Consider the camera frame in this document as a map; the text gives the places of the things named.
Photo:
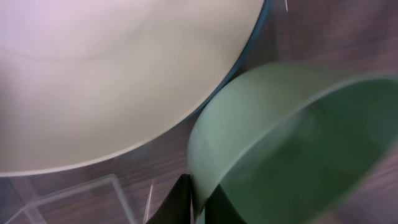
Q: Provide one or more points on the dark blue plate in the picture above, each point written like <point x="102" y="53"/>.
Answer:
<point x="265" y="8"/>

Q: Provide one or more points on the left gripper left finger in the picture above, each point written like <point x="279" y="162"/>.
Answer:
<point x="176" y="208"/>

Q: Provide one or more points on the cream large bowl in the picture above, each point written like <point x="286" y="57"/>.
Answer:
<point x="83" y="81"/>

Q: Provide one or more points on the green small bowl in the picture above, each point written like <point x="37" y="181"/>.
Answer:
<point x="287" y="141"/>

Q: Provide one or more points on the clear plastic storage container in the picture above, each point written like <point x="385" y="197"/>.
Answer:
<point x="128" y="188"/>

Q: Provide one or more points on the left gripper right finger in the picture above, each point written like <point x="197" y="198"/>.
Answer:
<point x="219" y="209"/>

